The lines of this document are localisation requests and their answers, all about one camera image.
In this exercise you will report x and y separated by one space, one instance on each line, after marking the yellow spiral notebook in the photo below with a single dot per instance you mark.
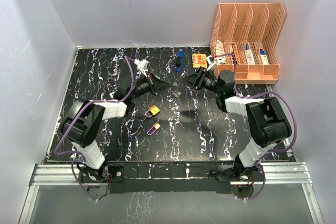
199 60

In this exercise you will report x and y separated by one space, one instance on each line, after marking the white blue box in organizer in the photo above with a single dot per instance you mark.
248 53

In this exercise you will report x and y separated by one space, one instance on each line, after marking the medium brass padlock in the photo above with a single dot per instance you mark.
152 111

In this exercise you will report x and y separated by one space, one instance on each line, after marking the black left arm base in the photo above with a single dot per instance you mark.
106 174

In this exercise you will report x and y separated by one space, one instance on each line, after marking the orange file organizer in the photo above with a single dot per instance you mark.
247 34

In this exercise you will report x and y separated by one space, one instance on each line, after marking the aluminium frame rail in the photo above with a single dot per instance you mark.
166 173

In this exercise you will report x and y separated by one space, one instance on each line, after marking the small brass padlock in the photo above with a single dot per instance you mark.
153 129

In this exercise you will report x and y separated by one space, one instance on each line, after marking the blue red box in organizer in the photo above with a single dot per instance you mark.
264 57

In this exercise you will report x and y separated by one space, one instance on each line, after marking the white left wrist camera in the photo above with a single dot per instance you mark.
142 66

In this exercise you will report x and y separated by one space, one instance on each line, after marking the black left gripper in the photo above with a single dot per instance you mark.
155 84

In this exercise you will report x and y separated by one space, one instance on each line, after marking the red black item in organizer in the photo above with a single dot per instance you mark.
233 51

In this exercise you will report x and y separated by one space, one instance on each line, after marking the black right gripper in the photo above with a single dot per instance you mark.
196 80

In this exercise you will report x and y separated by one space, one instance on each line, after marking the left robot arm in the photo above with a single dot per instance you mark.
82 123

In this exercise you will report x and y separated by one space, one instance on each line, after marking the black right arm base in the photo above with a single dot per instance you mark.
228 173

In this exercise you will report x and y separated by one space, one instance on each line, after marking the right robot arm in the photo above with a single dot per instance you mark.
267 121

